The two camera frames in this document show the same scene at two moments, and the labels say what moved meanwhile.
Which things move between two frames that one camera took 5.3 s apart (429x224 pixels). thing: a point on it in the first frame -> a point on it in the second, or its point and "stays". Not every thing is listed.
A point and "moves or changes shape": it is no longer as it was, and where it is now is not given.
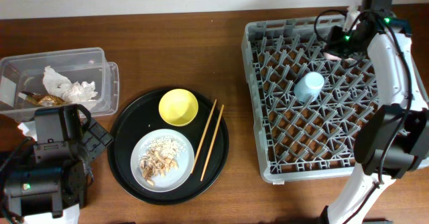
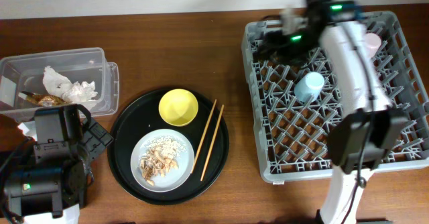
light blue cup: [308, 88] stays
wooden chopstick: [203, 135] stays
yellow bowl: [178, 107] stays
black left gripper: [95, 138] stays
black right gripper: [333, 46] -> [283, 47]
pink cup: [330, 56] moves or changes shape
